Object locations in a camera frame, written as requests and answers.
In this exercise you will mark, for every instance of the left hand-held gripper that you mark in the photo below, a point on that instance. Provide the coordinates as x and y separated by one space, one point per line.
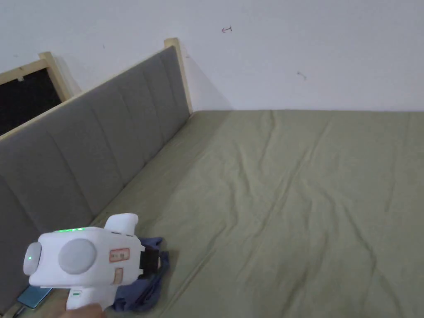
99 256

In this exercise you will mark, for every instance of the dark blue shirt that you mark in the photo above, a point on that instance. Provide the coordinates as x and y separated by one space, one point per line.
145 288

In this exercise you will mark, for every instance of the person's left hand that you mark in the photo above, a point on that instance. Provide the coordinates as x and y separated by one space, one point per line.
82 311

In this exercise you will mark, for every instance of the teal phone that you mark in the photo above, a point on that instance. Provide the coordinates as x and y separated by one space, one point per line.
34 296

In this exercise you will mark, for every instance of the grey padded headboard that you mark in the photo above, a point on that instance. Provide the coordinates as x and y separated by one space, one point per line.
82 145

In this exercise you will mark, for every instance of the bed with pale green sheet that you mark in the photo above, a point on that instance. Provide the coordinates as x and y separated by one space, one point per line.
281 212

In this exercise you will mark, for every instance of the wooden frame with black panel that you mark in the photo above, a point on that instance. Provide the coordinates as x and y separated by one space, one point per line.
26 96

